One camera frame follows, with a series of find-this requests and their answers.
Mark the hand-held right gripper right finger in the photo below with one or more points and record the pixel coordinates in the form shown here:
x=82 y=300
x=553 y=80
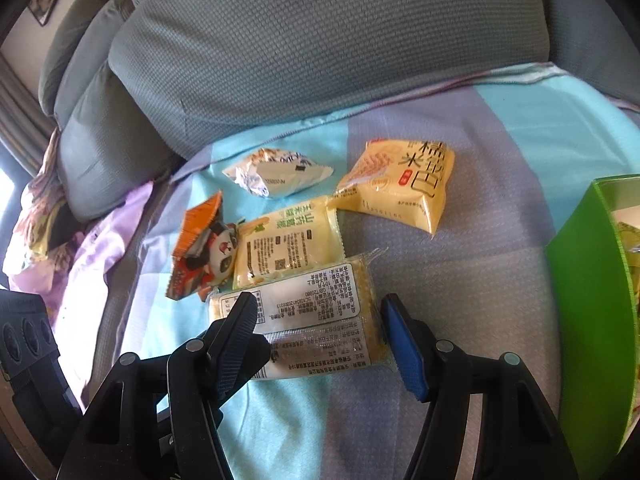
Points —
x=405 y=355

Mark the yellow and black snack packet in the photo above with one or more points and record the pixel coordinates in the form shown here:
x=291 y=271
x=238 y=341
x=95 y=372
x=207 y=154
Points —
x=631 y=240

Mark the purple cloth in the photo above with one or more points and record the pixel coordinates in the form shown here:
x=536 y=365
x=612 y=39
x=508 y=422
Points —
x=95 y=260

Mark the clear long biscuit packet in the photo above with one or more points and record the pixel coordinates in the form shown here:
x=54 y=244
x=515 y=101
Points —
x=310 y=305

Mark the pale yellow snack packet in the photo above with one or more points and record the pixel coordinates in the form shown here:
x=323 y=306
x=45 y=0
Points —
x=290 y=245

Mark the large grey sofa cushion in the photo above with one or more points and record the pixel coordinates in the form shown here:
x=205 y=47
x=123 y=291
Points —
x=325 y=50

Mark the grey striped curtain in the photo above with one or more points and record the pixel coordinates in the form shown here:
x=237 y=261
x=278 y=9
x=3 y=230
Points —
x=20 y=120

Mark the yellow rice cracker packet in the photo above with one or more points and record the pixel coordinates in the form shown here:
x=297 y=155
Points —
x=395 y=185

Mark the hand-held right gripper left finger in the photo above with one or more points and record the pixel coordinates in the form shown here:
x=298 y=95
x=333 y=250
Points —
x=235 y=355

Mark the green cardboard box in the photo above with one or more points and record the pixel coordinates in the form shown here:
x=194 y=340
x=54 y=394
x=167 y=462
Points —
x=585 y=310

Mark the orange snack packet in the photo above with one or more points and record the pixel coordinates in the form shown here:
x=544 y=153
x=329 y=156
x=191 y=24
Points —
x=200 y=255

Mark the white snack packet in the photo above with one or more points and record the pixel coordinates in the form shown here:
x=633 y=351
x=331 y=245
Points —
x=275 y=172

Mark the floral patterned cloth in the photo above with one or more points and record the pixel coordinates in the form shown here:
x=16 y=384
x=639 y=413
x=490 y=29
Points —
x=35 y=220

